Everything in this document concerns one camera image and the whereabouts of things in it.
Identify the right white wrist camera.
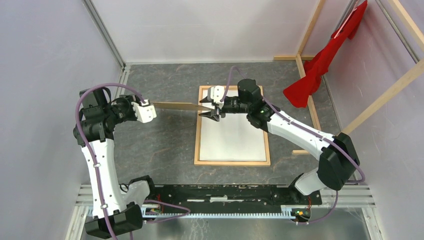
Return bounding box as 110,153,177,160
207,85,226,107

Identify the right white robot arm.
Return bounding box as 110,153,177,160
199,78,360,204

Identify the brown backing board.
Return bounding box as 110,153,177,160
152,102,212,111

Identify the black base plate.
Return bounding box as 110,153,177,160
147,184,323,215

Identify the red cloth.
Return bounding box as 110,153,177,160
283,0,368,108

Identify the wooden picture frame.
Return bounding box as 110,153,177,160
193,85,272,167

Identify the aluminium rail base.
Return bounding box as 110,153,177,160
75,184,376,220

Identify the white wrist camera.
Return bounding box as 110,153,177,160
131,99,157,124
207,85,226,107

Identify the wooden stand structure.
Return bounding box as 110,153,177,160
273,0,424,156

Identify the printed colour photo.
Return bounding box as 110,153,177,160
198,88,269,163

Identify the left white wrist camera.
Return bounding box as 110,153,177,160
131,99,157,124

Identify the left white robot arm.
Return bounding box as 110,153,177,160
73,85,157,240

